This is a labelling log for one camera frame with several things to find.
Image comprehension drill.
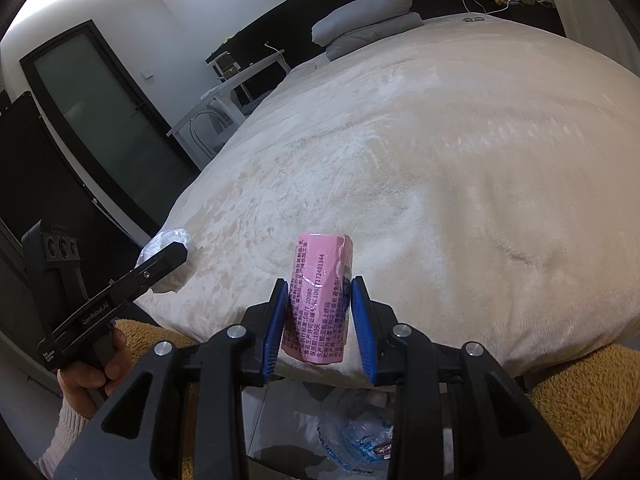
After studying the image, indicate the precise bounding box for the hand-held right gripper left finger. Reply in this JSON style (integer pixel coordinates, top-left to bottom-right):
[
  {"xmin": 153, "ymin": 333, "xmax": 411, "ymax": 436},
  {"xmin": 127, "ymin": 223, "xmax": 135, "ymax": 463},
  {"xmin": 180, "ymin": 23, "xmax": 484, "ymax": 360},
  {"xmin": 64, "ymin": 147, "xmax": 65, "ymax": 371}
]
[{"xmin": 52, "ymin": 277, "xmax": 291, "ymax": 480}]

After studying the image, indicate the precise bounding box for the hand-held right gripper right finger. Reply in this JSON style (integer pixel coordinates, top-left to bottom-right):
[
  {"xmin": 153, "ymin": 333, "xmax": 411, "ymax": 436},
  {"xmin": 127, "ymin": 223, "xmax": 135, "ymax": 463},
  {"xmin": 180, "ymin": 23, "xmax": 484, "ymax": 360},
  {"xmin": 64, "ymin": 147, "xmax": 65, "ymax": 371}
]
[{"xmin": 350, "ymin": 275, "xmax": 583, "ymax": 480}]

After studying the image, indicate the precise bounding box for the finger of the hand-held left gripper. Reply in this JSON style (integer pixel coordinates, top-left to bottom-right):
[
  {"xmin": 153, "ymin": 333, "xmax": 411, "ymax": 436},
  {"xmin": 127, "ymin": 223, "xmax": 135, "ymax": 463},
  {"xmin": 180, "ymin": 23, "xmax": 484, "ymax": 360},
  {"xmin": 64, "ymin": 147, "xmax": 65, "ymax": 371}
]
[{"xmin": 135, "ymin": 241, "xmax": 189, "ymax": 292}]

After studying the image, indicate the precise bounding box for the white plastic bag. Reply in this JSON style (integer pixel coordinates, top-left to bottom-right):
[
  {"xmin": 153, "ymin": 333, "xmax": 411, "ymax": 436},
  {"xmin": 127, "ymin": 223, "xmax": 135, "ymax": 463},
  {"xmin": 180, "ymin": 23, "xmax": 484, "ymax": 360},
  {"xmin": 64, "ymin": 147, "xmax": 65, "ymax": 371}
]
[{"xmin": 140, "ymin": 228, "xmax": 195, "ymax": 294}]

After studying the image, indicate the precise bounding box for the pink cardboard box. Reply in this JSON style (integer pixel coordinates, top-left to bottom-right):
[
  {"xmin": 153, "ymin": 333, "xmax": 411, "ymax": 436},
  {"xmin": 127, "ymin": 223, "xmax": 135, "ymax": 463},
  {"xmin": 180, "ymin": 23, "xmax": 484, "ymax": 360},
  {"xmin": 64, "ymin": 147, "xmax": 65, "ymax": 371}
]
[{"xmin": 280, "ymin": 232, "xmax": 354, "ymax": 362}]

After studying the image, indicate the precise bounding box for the person's left forearm white sleeve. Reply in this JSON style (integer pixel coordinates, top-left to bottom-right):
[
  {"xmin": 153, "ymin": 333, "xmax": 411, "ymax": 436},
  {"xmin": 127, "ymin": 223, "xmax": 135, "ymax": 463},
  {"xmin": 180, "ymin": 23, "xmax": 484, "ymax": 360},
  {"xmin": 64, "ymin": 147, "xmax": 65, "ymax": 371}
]
[{"xmin": 32, "ymin": 400, "xmax": 103, "ymax": 480}]

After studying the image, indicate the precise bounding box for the person's left hand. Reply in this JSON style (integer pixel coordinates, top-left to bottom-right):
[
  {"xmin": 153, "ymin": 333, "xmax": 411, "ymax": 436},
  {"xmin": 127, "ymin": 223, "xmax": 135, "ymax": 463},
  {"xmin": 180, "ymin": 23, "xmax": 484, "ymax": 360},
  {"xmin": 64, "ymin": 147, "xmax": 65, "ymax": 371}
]
[{"xmin": 56, "ymin": 327, "xmax": 135, "ymax": 418}]

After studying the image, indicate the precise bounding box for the chair with grey cushion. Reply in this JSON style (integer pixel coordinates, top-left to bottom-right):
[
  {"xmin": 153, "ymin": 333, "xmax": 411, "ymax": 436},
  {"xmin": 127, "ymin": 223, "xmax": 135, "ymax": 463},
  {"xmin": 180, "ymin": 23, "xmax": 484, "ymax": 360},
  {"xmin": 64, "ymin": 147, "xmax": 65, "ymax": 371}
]
[{"xmin": 190, "ymin": 95, "xmax": 251, "ymax": 157}]

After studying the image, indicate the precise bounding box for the black panel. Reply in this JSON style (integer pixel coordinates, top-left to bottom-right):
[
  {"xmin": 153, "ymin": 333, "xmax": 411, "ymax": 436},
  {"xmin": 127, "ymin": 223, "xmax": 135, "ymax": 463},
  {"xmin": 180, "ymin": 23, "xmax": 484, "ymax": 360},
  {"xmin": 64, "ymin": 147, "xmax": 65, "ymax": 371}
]
[{"xmin": 0, "ymin": 91, "xmax": 168, "ymax": 281}]

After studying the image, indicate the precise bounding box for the dark glass door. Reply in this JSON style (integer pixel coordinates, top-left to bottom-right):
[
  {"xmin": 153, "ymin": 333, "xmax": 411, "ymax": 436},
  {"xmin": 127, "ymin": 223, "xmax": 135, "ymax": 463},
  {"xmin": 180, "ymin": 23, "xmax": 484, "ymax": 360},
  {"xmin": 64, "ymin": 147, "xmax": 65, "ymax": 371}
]
[{"xmin": 20, "ymin": 20, "xmax": 201, "ymax": 241}]

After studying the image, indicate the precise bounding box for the beige fleece blanket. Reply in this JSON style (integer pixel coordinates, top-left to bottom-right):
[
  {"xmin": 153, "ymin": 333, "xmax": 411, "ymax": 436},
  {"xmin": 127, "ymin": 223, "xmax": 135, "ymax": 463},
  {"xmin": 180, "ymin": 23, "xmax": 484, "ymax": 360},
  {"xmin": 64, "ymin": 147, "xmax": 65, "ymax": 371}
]
[{"xmin": 135, "ymin": 12, "xmax": 640, "ymax": 388}]

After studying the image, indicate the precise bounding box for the white desk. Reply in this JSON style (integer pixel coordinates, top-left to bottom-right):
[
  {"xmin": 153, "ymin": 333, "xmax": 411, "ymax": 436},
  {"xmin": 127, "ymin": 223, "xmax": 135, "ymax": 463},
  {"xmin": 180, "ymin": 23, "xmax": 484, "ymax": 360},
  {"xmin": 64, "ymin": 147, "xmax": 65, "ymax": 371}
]
[{"xmin": 166, "ymin": 49, "xmax": 288, "ymax": 171}]

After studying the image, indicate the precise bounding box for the person's right leg brown fleece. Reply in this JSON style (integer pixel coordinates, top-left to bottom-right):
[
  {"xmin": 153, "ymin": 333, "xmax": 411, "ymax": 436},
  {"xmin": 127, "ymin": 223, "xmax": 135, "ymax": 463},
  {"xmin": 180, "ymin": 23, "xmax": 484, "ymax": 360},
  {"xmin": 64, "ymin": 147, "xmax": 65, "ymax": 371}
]
[{"xmin": 520, "ymin": 344, "xmax": 640, "ymax": 480}]

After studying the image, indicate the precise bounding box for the folded grey duvet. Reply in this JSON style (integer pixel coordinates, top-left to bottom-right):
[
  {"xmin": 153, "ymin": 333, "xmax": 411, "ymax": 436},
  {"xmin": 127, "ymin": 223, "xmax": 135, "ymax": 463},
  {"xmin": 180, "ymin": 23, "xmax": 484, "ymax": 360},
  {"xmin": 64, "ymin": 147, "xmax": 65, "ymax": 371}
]
[{"xmin": 311, "ymin": 0, "xmax": 426, "ymax": 61}]

